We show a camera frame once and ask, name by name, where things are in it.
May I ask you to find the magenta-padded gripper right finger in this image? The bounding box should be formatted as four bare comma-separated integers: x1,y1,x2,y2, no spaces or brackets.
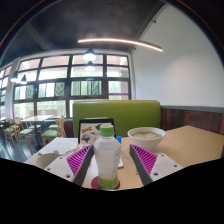
129,143,184,186

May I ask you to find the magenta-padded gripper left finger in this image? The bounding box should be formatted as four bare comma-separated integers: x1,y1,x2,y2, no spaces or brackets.
43,144,95,187

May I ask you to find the clear green-capped drink bottle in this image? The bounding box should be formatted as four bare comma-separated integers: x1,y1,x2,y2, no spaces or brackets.
92,124,122,191

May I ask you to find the white ceramic bowl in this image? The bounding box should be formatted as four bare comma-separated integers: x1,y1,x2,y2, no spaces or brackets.
127,126,167,153

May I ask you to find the group of wooden green-seated chairs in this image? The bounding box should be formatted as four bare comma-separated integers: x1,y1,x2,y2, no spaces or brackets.
0,115,68,152

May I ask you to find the flat round red coaster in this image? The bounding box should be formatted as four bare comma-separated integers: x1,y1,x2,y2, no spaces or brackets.
90,175,121,191

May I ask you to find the black-framed picture menu stand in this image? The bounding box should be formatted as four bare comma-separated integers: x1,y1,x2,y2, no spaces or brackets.
77,117,117,145

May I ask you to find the wooden dining table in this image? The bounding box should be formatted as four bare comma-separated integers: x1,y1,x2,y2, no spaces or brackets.
20,114,55,148

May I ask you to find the green upholstered booth bench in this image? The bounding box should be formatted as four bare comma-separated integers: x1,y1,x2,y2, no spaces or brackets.
72,99,162,138

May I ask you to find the group of pendant ceiling lamps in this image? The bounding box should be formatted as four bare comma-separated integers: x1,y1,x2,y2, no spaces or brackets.
9,48,98,85

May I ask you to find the curved linear ceiling light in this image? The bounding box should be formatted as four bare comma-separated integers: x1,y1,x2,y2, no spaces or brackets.
77,37,164,53

